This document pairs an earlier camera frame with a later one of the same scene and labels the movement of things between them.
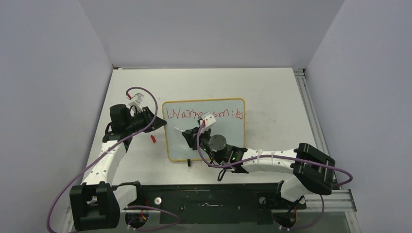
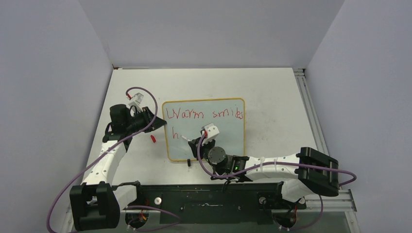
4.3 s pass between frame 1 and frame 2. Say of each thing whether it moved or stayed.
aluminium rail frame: stayed
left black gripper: stayed
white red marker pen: moved
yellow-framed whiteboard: stayed
